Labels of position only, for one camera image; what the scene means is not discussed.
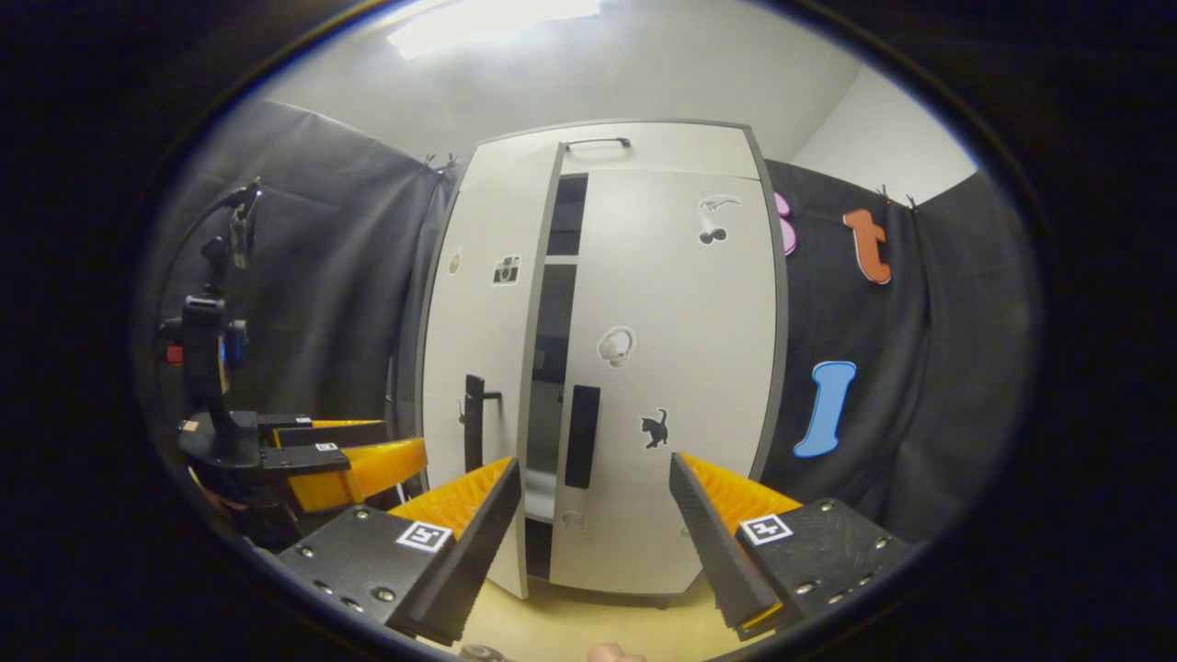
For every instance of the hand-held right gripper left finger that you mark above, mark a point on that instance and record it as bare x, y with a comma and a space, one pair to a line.
478, 552

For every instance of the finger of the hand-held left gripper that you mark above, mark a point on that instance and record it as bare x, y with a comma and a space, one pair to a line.
322, 434
368, 469

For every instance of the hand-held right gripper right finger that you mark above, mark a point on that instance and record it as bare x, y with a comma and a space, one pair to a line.
717, 552

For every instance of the white cabinet door camera sticker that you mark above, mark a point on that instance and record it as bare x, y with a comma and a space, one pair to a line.
478, 331

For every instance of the white and grey cabinet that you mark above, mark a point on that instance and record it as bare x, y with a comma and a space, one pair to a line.
554, 313

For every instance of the white cabinet door cat sticker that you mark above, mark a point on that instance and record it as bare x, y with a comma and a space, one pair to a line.
680, 294

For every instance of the white cabinet shelf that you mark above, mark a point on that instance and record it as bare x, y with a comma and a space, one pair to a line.
561, 260

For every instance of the white cabinet drawer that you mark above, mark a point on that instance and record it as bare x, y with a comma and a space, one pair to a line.
680, 152

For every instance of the black backdrop cloth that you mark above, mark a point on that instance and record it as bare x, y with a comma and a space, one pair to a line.
956, 368

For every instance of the ceiling light panel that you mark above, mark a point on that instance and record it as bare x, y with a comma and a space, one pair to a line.
487, 23

